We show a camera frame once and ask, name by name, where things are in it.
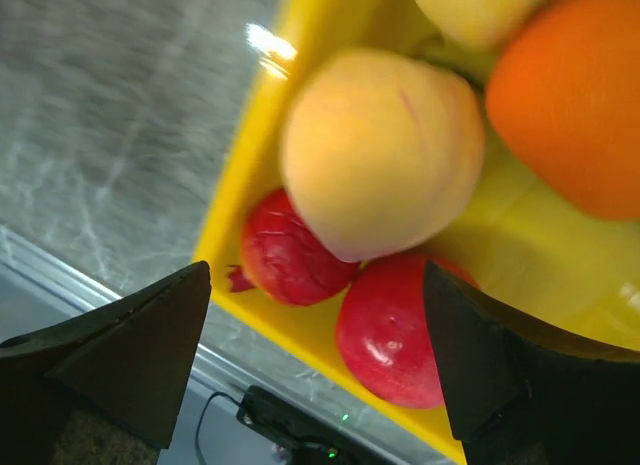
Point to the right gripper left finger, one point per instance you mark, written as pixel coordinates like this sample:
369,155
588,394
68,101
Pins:
105,387

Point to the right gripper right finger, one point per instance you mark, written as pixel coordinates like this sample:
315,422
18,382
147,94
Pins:
519,390

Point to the fake red apple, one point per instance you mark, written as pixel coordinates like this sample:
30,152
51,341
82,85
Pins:
381,331

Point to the fake red pomegranate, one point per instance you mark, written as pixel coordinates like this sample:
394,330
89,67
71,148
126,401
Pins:
284,259

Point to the fake peach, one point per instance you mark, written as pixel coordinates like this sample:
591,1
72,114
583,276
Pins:
380,152

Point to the fake orange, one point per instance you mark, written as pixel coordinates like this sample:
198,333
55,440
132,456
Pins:
564,98

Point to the fake yellow lemon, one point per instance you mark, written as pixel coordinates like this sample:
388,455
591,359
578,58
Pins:
478,24

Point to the yellow plastic tray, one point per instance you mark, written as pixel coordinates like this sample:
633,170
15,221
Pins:
519,240

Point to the aluminium mounting rail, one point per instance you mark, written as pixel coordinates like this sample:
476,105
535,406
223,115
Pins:
230,413

